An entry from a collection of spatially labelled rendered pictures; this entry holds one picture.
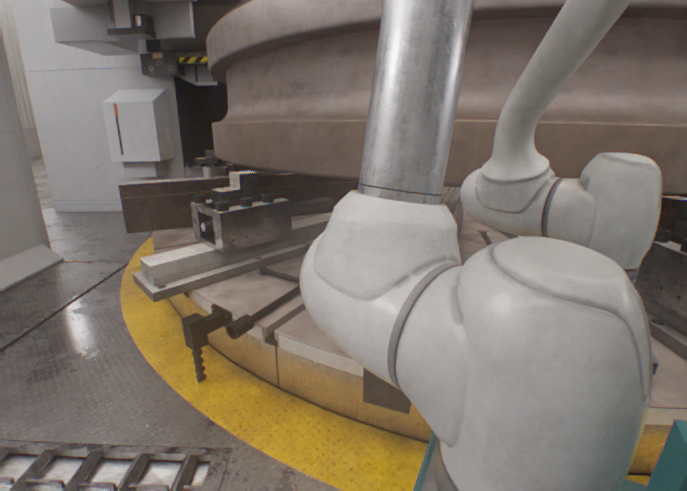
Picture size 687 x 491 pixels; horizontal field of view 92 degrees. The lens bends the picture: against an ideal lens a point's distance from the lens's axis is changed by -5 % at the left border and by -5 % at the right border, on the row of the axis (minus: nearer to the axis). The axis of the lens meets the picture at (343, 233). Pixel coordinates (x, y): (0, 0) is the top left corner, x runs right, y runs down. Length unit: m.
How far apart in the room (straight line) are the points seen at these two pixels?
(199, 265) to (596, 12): 1.80
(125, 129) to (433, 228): 4.60
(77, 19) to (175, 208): 2.19
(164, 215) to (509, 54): 2.52
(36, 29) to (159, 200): 3.45
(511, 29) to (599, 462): 1.56
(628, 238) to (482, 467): 0.37
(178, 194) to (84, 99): 2.83
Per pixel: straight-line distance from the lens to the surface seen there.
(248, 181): 2.02
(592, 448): 0.32
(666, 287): 1.73
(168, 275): 1.89
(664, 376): 1.60
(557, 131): 1.56
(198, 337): 1.62
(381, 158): 0.39
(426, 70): 0.40
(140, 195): 3.02
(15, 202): 3.70
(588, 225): 0.58
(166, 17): 4.04
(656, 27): 1.91
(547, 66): 0.54
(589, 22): 0.52
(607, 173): 0.58
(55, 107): 5.81
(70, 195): 5.89
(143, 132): 4.74
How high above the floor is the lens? 1.09
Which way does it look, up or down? 17 degrees down
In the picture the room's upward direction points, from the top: straight up
